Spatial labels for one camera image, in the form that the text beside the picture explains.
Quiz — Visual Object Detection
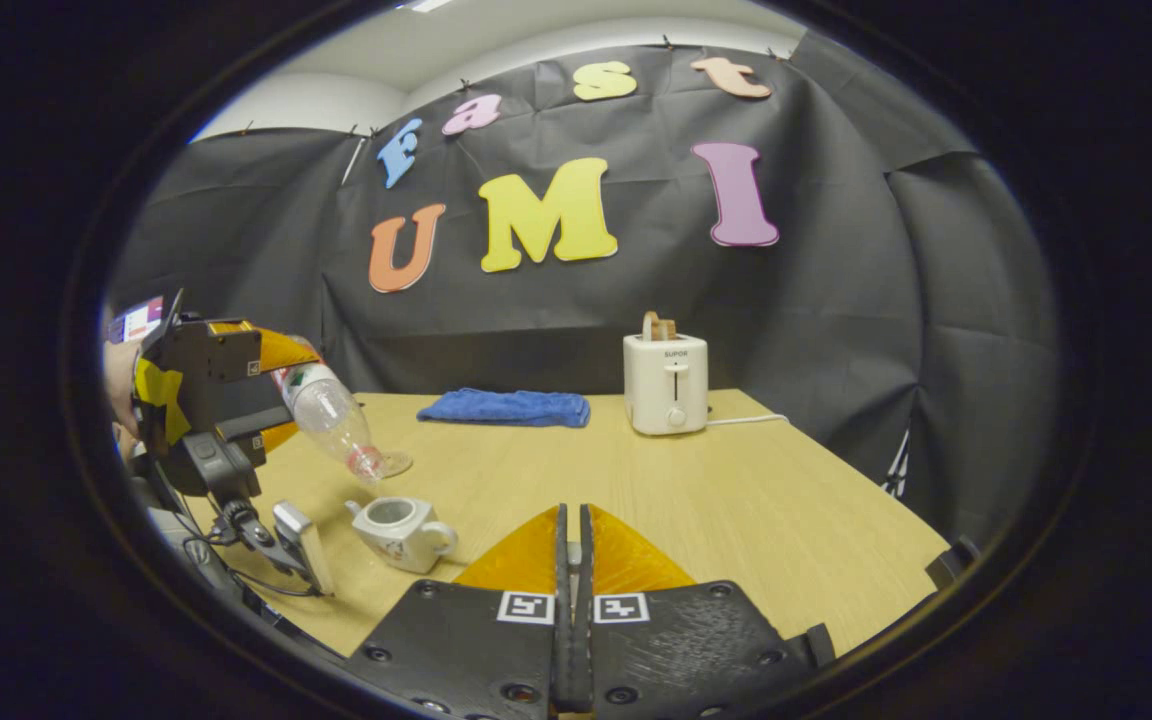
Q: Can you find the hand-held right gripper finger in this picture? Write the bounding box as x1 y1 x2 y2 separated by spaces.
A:
576 503 837 720
346 503 573 720

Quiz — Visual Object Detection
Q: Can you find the clear plastic water bottle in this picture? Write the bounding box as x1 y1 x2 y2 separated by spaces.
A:
271 362 413 486

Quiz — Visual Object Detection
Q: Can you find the white ceramic teacup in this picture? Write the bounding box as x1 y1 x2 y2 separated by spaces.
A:
346 497 459 575

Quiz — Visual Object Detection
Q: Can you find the computer monitor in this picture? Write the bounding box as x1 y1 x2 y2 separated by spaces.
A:
108 297 165 344

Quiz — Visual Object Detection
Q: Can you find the blue towel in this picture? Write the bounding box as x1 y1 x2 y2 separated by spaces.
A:
417 388 591 429

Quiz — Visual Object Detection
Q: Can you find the white toaster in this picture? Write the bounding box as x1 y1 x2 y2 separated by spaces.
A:
623 333 709 436

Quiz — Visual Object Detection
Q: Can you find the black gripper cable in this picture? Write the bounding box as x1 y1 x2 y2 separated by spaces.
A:
181 505 322 599

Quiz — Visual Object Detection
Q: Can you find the white metal frame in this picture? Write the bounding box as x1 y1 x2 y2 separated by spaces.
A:
886 430 912 496

